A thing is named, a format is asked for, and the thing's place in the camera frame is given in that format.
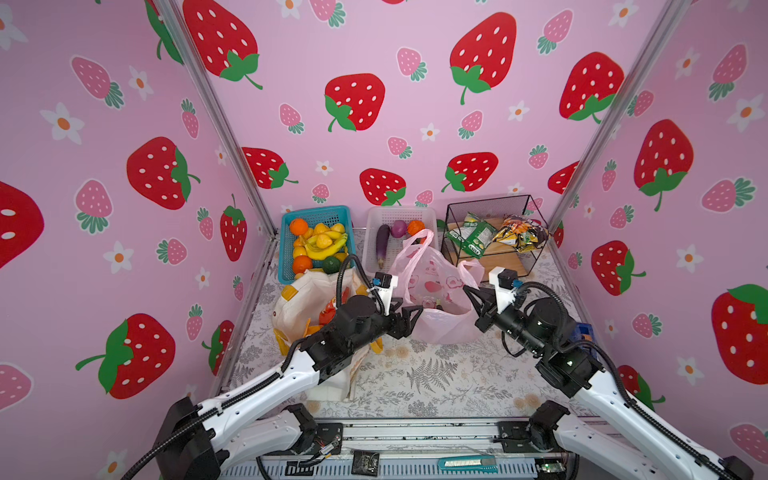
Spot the blue object at right edge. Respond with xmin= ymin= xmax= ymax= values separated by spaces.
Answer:
xmin=570 ymin=322 xmax=596 ymax=343

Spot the dark green round toy fruit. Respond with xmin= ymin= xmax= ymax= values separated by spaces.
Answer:
xmin=321 ymin=255 xmax=342 ymax=275

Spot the white plastic vegetable basket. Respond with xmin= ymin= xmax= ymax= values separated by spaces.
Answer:
xmin=360 ymin=207 xmax=438 ymax=275

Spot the long yellow toy banana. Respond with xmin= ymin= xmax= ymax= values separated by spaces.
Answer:
xmin=304 ymin=231 xmax=348 ymax=261

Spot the long dark purple eggplant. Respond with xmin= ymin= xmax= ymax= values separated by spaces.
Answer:
xmin=375 ymin=224 xmax=390 ymax=270

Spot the pink plastic grocery bag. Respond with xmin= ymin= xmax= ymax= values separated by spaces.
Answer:
xmin=386 ymin=229 xmax=485 ymax=345

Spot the green snack packet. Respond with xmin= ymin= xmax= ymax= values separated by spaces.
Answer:
xmin=446 ymin=213 xmax=498 ymax=259

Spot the white canvas tote bag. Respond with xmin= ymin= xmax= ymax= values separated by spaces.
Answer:
xmin=272 ymin=270 xmax=383 ymax=402

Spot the red snack packet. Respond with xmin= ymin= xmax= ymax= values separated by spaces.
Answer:
xmin=318 ymin=300 xmax=337 ymax=326

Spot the large orange toy fruit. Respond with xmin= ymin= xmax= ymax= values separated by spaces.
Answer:
xmin=292 ymin=255 xmax=313 ymax=275

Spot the small teal device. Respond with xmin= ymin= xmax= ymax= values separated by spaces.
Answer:
xmin=437 ymin=455 xmax=498 ymax=473

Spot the teal plastic fruit basket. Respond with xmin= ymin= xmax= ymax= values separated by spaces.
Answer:
xmin=278 ymin=206 xmax=356 ymax=285

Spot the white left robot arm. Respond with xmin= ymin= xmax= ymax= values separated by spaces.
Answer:
xmin=123 ymin=273 xmax=423 ymax=479

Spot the orange toy tangerine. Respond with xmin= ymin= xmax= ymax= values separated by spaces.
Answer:
xmin=289 ymin=218 xmax=309 ymax=237

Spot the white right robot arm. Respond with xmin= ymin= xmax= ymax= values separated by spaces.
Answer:
xmin=463 ymin=267 xmax=754 ymax=479

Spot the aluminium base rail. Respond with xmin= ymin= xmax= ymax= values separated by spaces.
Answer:
xmin=173 ymin=416 xmax=679 ymax=480

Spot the colourful snack packet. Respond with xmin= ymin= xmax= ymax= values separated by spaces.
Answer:
xmin=494 ymin=215 xmax=549 ymax=253

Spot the yellow toy lemon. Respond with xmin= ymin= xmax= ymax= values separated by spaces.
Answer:
xmin=314 ymin=233 xmax=333 ymax=250

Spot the black wire mesh basket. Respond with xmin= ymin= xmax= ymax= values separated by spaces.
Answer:
xmin=438 ymin=195 xmax=550 ymax=277

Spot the orange toy pumpkin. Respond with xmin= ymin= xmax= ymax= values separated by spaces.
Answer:
xmin=407 ymin=220 xmax=425 ymax=236

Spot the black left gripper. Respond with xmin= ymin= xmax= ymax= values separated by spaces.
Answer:
xmin=348 ymin=295 xmax=421 ymax=358

